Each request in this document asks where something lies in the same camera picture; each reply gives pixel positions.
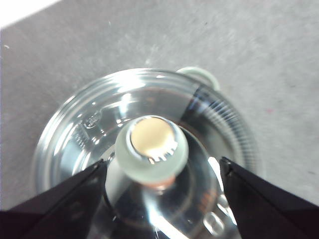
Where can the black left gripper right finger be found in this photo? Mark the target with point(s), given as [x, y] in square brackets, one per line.
[274, 211]

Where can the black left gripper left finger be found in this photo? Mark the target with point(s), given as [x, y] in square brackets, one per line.
[54, 214]

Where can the glass lid with green knob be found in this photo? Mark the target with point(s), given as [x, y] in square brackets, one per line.
[152, 149]

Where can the green electric cooking pot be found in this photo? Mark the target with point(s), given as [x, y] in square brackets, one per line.
[199, 72]

